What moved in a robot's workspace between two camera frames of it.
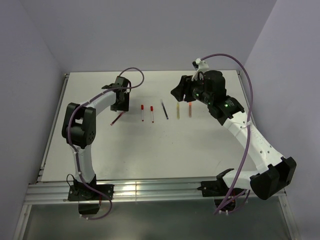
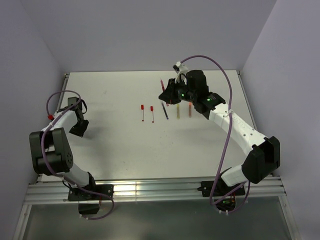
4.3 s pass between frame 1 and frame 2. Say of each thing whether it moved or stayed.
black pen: stayed
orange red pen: stayed
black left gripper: moved
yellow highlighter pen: stayed
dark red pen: moved
